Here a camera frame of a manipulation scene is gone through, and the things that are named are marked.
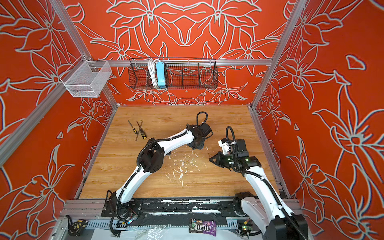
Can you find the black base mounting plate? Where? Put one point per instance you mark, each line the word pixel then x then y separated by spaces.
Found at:
pixel 174 211

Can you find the white wire mesh basket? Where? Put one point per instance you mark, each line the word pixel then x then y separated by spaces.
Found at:
pixel 85 81

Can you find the light blue box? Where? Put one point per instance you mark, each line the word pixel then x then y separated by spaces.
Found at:
pixel 160 66

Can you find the small black yellow screwdriver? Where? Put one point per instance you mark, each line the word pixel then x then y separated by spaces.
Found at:
pixel 134 130

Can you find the clear plastic wrap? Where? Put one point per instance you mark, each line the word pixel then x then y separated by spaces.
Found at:
pixel 156 233

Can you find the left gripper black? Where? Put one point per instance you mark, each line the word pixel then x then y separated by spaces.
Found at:
pixel 200 146

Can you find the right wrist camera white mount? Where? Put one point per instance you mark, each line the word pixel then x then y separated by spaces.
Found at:
pixel 226 146

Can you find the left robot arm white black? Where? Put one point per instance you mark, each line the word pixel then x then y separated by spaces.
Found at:
pixel 150 159

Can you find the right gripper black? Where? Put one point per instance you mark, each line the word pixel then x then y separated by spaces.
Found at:
pixel 220 156

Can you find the black yellow tape measure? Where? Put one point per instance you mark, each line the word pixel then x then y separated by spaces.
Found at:
pixel 76 229

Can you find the black wire wall basket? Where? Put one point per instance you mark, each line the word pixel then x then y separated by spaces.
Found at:
pixel 180 73

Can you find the green circuit board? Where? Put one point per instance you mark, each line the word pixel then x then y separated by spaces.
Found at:
pixel 245 229

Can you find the larger black yellow screwdriver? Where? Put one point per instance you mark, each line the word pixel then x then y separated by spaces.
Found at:
pixel 141 131

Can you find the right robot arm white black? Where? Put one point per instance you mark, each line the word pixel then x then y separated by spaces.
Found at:
pixel 267 210

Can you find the purple M&M candy bag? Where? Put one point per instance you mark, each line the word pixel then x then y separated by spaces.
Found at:
pixel 203 227

